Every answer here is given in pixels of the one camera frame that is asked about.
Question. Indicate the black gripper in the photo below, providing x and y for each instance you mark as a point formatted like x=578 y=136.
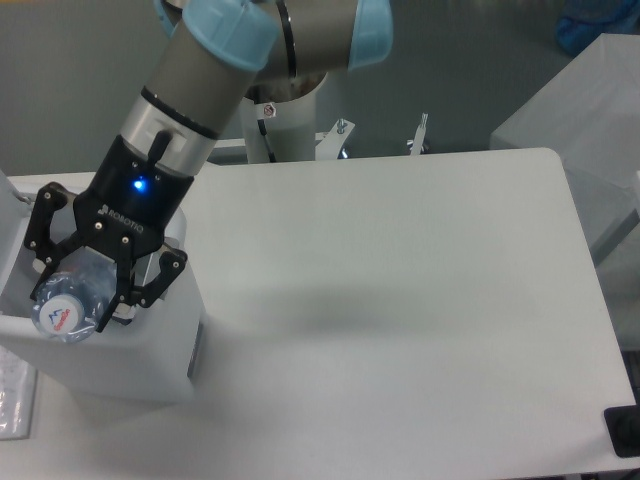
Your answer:
x=123 y=215

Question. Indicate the clear plastic water bottle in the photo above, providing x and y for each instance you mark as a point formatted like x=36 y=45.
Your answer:
x=70 y=303

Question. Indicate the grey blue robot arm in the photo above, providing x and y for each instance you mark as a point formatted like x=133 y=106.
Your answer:
x=217 y=51

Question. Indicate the white trash can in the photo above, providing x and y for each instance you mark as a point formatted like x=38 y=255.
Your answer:
x=150 y=355

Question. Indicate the paper sheet in sleeve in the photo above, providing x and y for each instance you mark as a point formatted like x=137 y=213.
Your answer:
x=18 y=386

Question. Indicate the grey cabinet at right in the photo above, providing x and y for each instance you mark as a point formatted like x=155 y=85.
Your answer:
x=589 y=115

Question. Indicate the blue object on floor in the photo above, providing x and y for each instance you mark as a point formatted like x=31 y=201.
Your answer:
x=580 y=23

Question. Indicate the black device at edge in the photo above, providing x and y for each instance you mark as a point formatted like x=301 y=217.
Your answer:
x=623 y=426

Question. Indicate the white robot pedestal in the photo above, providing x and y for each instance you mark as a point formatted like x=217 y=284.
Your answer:
x=284 y=111

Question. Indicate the white pedestal base bracket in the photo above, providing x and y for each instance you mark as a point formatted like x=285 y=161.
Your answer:
x=327 y=146

